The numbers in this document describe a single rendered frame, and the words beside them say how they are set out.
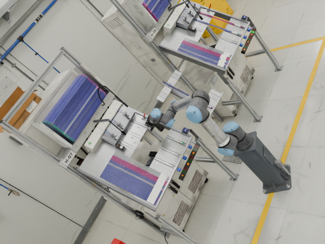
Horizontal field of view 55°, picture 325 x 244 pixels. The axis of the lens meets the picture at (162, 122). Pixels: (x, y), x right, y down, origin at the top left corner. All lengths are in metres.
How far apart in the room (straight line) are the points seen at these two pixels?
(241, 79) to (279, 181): 1.45
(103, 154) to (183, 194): 0.90
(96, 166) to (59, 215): 1.73
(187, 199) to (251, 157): 0.88
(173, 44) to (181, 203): 1.56
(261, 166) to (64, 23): 3.03
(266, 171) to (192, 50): 1.35
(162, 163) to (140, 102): 2.29
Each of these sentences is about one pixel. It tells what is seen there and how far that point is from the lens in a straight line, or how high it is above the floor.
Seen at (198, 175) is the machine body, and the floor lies 0.17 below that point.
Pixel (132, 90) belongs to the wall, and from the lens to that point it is 4.71.
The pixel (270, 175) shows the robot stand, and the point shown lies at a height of 0.19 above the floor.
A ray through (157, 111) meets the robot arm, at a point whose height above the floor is 1.17.
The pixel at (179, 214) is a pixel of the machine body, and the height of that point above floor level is 0.18.
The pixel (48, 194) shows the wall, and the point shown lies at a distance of 4.17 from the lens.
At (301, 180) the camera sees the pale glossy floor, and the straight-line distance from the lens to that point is 2.85.
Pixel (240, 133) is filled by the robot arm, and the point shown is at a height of 0.70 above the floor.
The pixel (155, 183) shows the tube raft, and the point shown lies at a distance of 2.54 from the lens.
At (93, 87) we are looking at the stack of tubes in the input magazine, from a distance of 2.69.
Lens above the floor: 2.25
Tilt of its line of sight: 29 degrees down
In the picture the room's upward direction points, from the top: 46 degrees counter-clockwise
